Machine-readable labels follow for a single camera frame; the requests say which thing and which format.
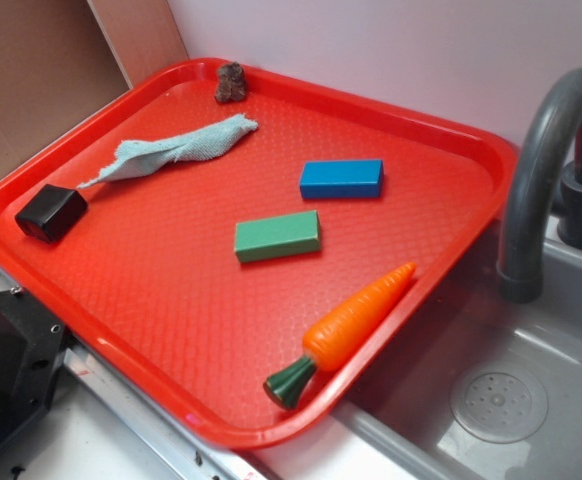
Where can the red plastic tray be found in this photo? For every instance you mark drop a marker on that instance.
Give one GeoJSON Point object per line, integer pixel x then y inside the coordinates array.
{"type": "Point", "coordinates": [148, 277]}

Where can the green rectangular block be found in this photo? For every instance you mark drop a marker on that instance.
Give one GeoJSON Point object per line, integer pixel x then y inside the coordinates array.
{"type": "Point", "coordinates": [277, 237]}

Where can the brown cardboard panel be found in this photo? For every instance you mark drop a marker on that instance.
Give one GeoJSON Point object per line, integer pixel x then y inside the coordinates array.
{"type": "Point", "coordinates": [61, 61]}

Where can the light blue cloth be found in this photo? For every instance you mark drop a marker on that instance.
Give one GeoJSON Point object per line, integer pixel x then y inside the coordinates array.
{"type": "Point", "coordinates": [140, 158]}

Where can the blue rectangular block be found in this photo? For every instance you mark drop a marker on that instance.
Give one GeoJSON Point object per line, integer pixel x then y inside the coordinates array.
{"type": "Point", "coordinates": [342, 179]}

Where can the orange toy carrot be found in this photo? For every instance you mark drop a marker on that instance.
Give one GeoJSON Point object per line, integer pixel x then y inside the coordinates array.
{"type": "Point", "coordinates": [329, 343]}

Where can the grey toy sink basin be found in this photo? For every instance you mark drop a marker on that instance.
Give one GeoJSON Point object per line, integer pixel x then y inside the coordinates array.
{"type": "Point", "coordinates": [474, 387]}

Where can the grey toy faucet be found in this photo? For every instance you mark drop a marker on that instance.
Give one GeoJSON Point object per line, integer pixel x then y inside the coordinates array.
{"type": "Point", "coordinates": [547, 181]}

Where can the brown rock-like toy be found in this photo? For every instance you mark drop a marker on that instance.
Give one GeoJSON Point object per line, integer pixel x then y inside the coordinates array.
{"type": "Point", "coordinates": [231, 83]}

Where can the black cube block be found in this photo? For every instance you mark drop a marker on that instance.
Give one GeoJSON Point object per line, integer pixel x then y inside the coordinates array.
{"type": "Point", "coordinates": [51, 213]}

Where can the aluminium rail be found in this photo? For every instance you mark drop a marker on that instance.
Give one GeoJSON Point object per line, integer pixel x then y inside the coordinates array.
{"type": "Point", "coordinates": [100, 427]}

